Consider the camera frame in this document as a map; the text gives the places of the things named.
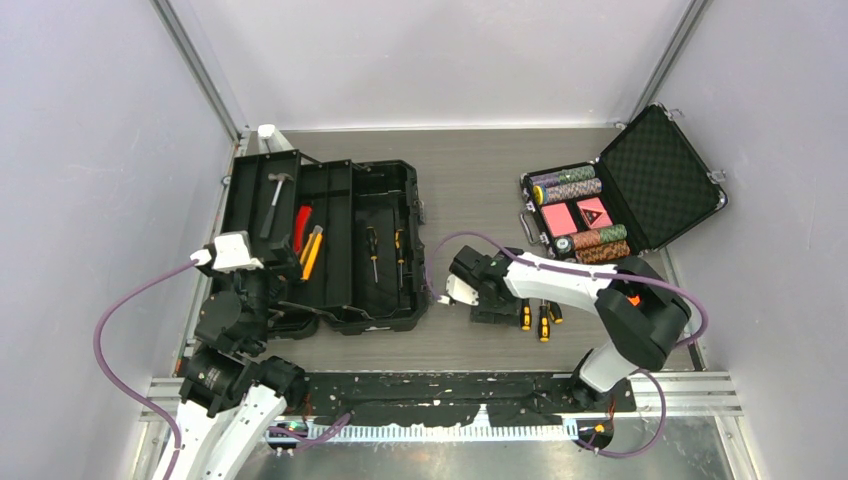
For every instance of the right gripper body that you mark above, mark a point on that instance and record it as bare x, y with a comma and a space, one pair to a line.
482, 295

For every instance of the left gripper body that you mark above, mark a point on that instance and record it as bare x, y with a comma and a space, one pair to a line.
255, 285

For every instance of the yellow black utility knife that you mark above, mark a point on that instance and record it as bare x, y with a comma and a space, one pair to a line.
310, 252

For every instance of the red black pliers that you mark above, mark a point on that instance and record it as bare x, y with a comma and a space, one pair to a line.
302, 219

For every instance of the small steel hammer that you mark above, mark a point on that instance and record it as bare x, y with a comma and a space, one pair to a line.
280, 179

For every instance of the black plastic toolbox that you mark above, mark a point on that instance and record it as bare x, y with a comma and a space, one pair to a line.
346, 196

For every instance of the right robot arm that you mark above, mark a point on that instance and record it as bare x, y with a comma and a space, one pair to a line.
643, 317

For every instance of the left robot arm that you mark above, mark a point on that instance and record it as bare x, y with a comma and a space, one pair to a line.
228, 399

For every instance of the poker chip row green red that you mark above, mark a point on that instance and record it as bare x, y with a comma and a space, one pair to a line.
590, 238

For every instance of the pink card deck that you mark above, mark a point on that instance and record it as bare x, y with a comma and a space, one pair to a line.
558, 219

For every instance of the white metronome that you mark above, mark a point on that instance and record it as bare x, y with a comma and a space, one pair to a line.
272, 139

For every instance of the red card deck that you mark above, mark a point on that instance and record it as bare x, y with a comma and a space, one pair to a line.
594, 213

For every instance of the poker chip row orange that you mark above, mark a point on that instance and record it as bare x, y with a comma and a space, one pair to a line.
603, 253

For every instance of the poker chip row top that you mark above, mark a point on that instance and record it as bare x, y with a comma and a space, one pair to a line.
564, 176

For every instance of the black aluminium poker chip case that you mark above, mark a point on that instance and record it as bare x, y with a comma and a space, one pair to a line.
654, 183

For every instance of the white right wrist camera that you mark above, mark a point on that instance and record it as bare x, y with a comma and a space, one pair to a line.
458, 291

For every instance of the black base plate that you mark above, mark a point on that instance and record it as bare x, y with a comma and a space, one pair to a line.
447, 399

